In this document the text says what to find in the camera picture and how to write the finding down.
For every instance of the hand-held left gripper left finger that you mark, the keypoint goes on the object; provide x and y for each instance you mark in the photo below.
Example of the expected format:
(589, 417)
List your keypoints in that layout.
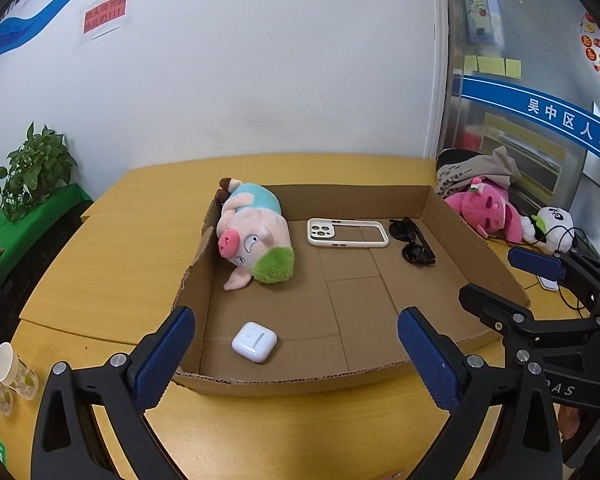
(162, 360)

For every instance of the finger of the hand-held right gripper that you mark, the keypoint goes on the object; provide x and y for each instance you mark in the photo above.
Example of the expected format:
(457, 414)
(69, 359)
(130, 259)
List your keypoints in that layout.
(535, 261)
(490, 305)

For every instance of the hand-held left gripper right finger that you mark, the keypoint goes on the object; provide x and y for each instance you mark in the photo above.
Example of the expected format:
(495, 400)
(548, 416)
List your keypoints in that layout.
(425, 355)

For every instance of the white earbuds case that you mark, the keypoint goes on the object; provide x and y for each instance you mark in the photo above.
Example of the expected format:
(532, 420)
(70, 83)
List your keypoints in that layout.
(254, 341)

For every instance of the black sunglasses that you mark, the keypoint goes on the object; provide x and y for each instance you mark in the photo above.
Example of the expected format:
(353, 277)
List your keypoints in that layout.
(412, 242)

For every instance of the brown cardboard box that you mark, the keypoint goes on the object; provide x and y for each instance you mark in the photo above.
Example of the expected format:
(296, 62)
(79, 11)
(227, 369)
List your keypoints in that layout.
(330, 300)

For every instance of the pink pig plush toy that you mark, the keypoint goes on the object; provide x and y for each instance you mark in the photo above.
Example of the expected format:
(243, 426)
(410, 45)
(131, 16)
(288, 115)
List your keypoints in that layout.
(250, 230)

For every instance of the white phone case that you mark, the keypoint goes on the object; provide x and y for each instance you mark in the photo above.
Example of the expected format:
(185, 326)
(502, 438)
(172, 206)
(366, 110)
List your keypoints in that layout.
(325, 232)

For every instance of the white panda plush toy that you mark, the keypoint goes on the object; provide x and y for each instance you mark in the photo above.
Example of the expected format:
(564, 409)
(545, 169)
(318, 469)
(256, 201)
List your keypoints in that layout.
(552, 225)

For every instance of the magenta plush toy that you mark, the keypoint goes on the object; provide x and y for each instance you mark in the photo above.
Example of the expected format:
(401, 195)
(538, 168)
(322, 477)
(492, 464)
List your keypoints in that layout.
(485, 207)

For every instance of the blue banner strip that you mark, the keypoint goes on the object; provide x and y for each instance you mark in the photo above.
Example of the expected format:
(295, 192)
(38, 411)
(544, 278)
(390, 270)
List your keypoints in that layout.
(530, 110)

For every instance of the green cloth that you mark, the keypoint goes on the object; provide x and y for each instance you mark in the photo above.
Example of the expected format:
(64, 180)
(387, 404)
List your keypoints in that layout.
(45, 230)

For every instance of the yellow sticky note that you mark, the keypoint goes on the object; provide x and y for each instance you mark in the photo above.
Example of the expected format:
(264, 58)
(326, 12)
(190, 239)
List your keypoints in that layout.
(513, 68)
(470, 63)
(491, 65)

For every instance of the cartoon sheep poster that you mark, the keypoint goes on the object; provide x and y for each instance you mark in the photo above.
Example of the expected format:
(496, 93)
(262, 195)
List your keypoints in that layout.
(481, 10)

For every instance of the red wall sign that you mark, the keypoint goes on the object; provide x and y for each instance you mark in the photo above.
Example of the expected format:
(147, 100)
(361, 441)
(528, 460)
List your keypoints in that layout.
(105, 16)

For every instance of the blue wave wall decal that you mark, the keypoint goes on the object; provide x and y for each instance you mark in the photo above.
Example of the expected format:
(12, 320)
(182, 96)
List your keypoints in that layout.
(15, 30)

